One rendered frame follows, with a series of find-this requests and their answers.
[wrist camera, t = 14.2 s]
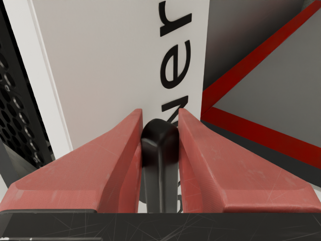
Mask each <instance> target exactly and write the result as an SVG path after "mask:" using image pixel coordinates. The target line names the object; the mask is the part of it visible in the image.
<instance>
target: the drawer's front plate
mask: <svg viewBox="0 0 321 241"><path fill-rule="evenodd" d="M163 1H166V3H165V15H166V18H167V20H169V21H170V22H172V21H175V20H177V19H179V18H181V17H184V16H186V15H188V14H190V13H192V22H190V23H188V24H186V25H184V26H182V27H180V28H178V29H176V30H174V31H172V32H170V33H168V34H166V35H164V36H162V37H160V27H162V26H164V24H163V23H162V22H161V19H160V15H159V3H160V2H163ZM209 1H210V0H3V3H4V6H5V9H6V12H7V15H8V18H9V20H10V23H11V27H12V30H13V33H14V36H15V39H16V42H17V45H18V48H19V51H20V53H21V57H22V60H23V63H24V66H25V69H26V72H27V75H28V78H29V81H30V84H31V87H32V90H33V93H34V96H35V99H36V102H37V105H38V108H39V111H40V114H41V117H42V120H43V123H44V126H45V129H46V132H47V135H48V138H49V141H50V144H51V147H52V150H53V153H54V156H55V159H58V158H60V157H62V156H64V155H65V154H67V153H69V152H71V151H73V150H75V149H76V148H78V147H80V146H82V145H84V144H86V143H87V142H89V141H91V140H93V139H95V138H97V137H99V136H100V135H102V134H104V133H106V132H108V131H109V130H111V129H113V128H114V127H115V126H116V125H118V124H119V123H120V122H121V121H122V120H123V119H125V118H126V117H127V116H128V115H129V114H130V113H131V112H132V111H133V110H135V109H142V115H143V128H144V127H145V125H146V124H147V123H148V122H149V121H151V120H152V119H155V118H157V119H163V120H165V121H167V120H168V119H169V118H170V117H171V116H172V114H173V113H174V112H175V111H176V110H177V109H178V107H179V106H180V105H179V106H176V107H174V108H172V109H169V110H166V111H164V112H162V107H161V106H162V105H164V104H167V103H169V102H172V101H174V100H177V99H180V98H182V97H185V96H188V103H187V104H186V105H185V107H184V109H187V110H188V111H189V112H190V113H191V114H192V115H193V116H195V117H196V118H197V119H198V120H199V121H200V117H201V104H202V92H203V75H204V63H205V51H206V38H207V26H208V14H209ZM187 40H190V45H191V59H190V65H189V68H188V71H187V74H186V76H185V77H184V79H183V80H182V82H181V83H180V84H179V85H177V86H176V87H174V88H171V89H167V88H165V87H164V86H163V85H162V83H161V76H160V72H161V64H162V61H163V59H164V57H165V55H166V53H167V52H168V51H169V50H170V49H171V48H172V47H174V46H175V45H177V44H178V76H179V75H180V74H181V73H182V71H183V70H184V67H185V63H186V46H185V42H186V41H187Z"/></svg>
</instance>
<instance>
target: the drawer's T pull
mask: <svg viewBox="0 0 321 241"><path fill-rule="evenodd" d="M141 146H142V173H141V183H140V193H139V201H140V202H142V203H144V204H146V207H147V213H177V209H178V171H179V131H178V128H177V127H176V126H175V125H174V124H172V123H169V122H167V121H165V120H163V119H157V118H155V119H152V120H151V121H149V122H148V123H147V124H146V125H145V127H144V129H143V131H142V134H141Z"/></svg>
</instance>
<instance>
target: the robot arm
mask: <svg viewBox="0 0 321 241"><path fill-rule="evenodd" d="M142 131H143V115H142V109H135V110H133V111H132V112H131V113H130V114H129V115H128V116H127V117H126V118H125V119H123V120H122V121H121V122H120V123H119V124H118V125H116V126H115V127H114V128H113V129H111V130H109V131H108V132H106V133H104V134H102V135H100V136H99V137H97V138H95V139H93V140H91V141H89V142H87V143H86V144H84V145H82V146H80V147H78V148H76V149H75V150H73V151H71V152H69V153H67V154H65V155H64V156H62V157H60V158H58V159H56V160H54V161H52V162H51V163H49V164H47V165H45V166H43V167H41V168H40V169H38V170H36V171H34V172H32V173H30V174H28V175H27V176H25V177H23V178H21V179H19V180H17V181H16V182H14V183H12V184H11V185H10V187H9V188H8V190H7V192H6V194H5V196H4V197H3V199H2V201H1V203H0V241H321V202H320V200H319V198H318V196H317V195H316V193H315V191H314V189H313V187H312V186H311V184H309V183H308V182H306V181H305V180H303V179H301V178H299V177H297V176H295V175H294V174H292V173H290V172H288V171H286V170H284V169H282V168H281V167H279V166H277V165H275V164H273V163H271V162H269V161H268V160H266V159H264V158H262V157H260V156H258V155H256V154H255V153H253V152H251V151H249V150H247V149H245V148H244V147H242V146H240V145H238V144H236V143H234V142H232V141H231V140H229V139H227V138H225V137H223V136H221V135H220V134H218V133H216V132H214V131H212V130H211V129H209V128H207V127H206V126H205V125H204V124H203V123H202V122H200V121H199V120H198V119H197V118H196V117H195V116H193V115H192V114H191V113H190V112H189V111H188V110H187V109H184V108H179V116H178V131H179V173H180V183H181V193H182V207H183V213H138V207H139V193H140V183H141V173H142V146H141V134H142Z"/></svg>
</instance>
